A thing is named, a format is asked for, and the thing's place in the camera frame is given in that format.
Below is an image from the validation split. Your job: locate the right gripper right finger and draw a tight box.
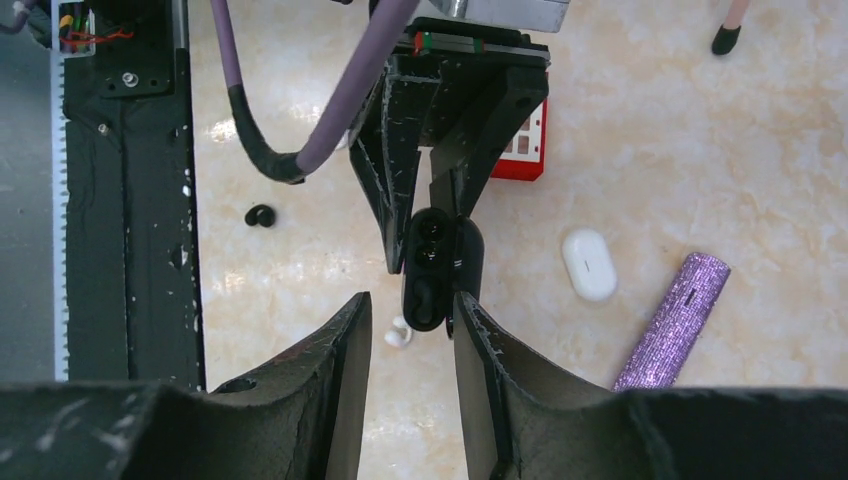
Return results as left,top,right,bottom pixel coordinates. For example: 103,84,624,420
453,293,847,479

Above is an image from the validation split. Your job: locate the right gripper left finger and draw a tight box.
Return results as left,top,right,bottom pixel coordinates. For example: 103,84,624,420
1,292,372,479

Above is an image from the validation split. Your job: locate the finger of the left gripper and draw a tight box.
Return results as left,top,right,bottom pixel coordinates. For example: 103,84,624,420
349,74,438,274
429,66,549,217

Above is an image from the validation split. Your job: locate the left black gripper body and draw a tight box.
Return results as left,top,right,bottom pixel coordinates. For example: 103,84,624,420
384,17,550,149

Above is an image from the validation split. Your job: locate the black earbud charging case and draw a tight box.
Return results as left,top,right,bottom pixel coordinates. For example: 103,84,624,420
402,207,485,336

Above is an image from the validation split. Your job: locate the black earbud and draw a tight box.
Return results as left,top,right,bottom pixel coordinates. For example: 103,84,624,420
404,276,440,331
244,204,276,228

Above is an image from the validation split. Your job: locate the white oval earbud case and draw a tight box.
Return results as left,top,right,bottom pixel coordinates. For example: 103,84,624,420
562,228,618,302

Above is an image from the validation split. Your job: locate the red grid box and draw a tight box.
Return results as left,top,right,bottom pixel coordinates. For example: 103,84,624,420
491,100,548,182

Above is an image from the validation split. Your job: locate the white earbud centre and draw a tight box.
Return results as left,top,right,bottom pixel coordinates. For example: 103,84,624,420
384,316,414,349

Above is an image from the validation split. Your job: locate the purple glitter microphone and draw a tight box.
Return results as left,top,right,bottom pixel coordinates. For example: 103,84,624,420
612,252,731,392

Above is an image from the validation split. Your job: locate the pink perforated music stand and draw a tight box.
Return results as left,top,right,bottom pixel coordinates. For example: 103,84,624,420
711,0,751,57

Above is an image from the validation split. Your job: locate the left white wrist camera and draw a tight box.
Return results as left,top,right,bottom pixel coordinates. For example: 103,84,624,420
415,0,570,33

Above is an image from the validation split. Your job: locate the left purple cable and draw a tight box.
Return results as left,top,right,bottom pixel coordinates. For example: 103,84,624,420
210,0,425,186

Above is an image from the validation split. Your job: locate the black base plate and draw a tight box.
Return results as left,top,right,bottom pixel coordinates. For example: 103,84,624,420
54,1,206,391

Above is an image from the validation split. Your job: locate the aluminium front rail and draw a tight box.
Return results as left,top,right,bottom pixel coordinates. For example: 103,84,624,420
1,1,67,383

